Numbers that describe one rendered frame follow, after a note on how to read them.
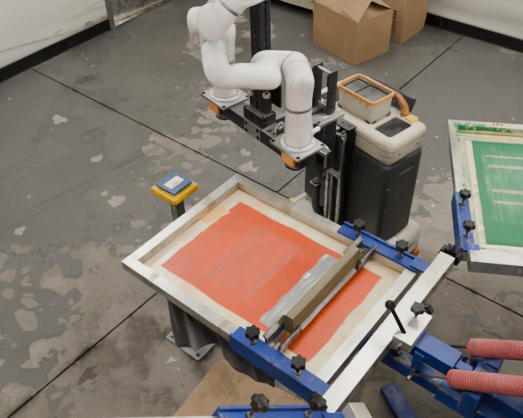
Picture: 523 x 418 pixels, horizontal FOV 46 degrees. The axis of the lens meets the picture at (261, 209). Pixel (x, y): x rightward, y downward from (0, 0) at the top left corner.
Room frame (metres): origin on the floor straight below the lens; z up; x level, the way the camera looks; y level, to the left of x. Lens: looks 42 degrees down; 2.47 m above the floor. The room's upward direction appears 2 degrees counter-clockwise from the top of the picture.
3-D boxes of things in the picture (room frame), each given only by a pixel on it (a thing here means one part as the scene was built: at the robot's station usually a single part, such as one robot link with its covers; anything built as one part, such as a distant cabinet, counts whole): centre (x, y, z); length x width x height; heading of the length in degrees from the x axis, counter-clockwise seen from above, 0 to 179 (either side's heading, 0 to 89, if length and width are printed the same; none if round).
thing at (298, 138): (1.83, -0.15, 1.21); 0.16 x 0.13 x 0.15; 128
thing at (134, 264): (1.36, -0.02, 0.97); 0.79 x 0.58 x 0.04; 50
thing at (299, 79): (1.83, -0.14, 1.37); 0.13 x 0.10 x 0.16; 6
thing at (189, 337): (1.24, 0.15, 0.74); 0.46 x 0.04 x 0.42; 50
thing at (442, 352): (1.00, -0.45, 1.02); 0.17 x 0.06 x 0.05; 50
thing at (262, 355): (0.99, -0.03, 0.98); 0.30 x 0.05 x 0.07; 50
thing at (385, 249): (1.42, -0.38, 0.98); 0.30 x 0.05 x 0.07; 50
